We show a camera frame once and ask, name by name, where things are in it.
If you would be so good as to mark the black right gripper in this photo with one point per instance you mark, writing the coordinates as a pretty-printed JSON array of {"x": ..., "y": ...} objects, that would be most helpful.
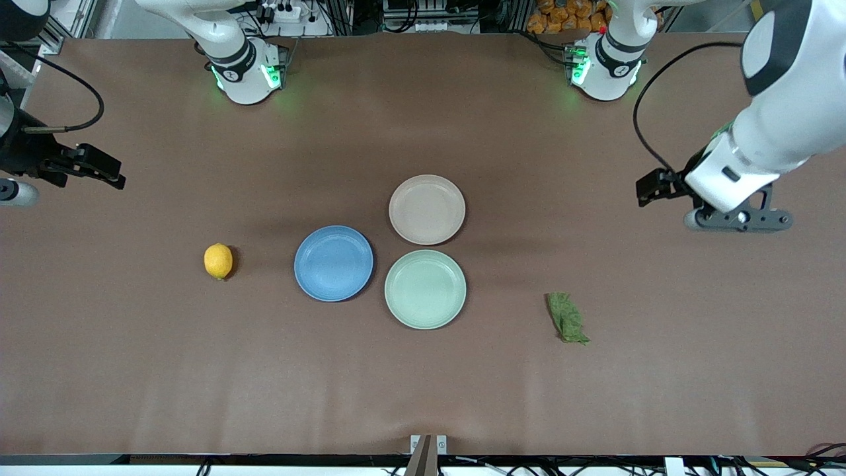
[{"x": 21, "y": 153}]

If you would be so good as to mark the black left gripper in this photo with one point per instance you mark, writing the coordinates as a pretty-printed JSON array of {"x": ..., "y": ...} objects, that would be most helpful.
[{"x": 681, "y": 179}]

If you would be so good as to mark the yellow lemon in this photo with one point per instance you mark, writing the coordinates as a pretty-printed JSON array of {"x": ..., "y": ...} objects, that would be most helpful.
[{"x": 218, "y": 261}]

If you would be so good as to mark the green lettuce leaf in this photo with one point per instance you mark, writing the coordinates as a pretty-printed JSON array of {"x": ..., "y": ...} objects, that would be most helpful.
[{"x": 566, "y": 317}]

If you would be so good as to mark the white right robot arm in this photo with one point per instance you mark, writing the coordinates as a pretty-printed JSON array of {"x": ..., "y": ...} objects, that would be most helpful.
[{"x": 241, "y": 73}]

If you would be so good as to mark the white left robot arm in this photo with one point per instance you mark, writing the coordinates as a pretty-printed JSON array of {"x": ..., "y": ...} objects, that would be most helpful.
[{"x": 786, "y": 112}]

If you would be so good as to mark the bag of orange fruits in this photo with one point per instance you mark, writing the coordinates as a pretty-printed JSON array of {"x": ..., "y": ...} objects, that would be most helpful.
[{"x": 562, "y": 16}]

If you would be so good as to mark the brown table cover mat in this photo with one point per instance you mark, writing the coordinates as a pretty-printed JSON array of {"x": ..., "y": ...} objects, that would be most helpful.
[{"x": 595, "y": 396}]

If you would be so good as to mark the beige pink plate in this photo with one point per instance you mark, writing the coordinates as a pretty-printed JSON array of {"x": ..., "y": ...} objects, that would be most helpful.
[{"x": 427, "y": 209}]

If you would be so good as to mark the white power strip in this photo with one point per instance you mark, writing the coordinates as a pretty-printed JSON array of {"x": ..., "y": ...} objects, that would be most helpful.
[{"x": 289, "y": 12}]

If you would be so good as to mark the light green plate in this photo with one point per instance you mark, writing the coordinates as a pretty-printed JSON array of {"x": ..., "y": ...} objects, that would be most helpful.
[{"x": 425, "y": 289}]

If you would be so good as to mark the blue plate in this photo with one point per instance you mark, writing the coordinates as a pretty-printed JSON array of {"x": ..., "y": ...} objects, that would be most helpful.
[{"x": 334, "y": 264}]

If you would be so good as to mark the grey equipment box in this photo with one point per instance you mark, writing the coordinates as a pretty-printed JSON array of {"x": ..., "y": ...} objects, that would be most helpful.
[{"x": 429, "y": 25}]

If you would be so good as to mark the aluminium frame profile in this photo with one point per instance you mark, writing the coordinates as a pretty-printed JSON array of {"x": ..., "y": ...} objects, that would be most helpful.
[{"x": 63, "y": 30}]

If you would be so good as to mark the silver table edge bracket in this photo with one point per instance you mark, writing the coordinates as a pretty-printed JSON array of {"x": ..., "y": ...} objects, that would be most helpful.
[{"x": 428, "y": 444}]

